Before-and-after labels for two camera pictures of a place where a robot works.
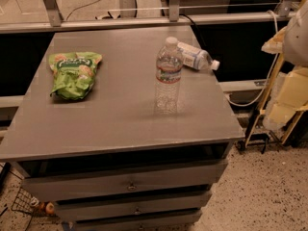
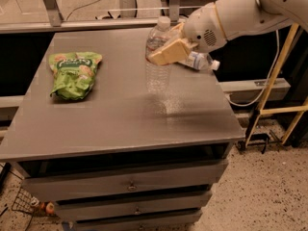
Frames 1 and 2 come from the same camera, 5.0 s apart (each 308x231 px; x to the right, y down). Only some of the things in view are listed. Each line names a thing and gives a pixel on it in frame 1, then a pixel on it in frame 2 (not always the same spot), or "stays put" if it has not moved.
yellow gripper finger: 275,44 to 203,26
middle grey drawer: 132,207 stays put
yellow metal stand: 263,112 stays put
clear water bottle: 168,78 to 159,77
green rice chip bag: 73,74 stays put
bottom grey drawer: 179,222 stays put
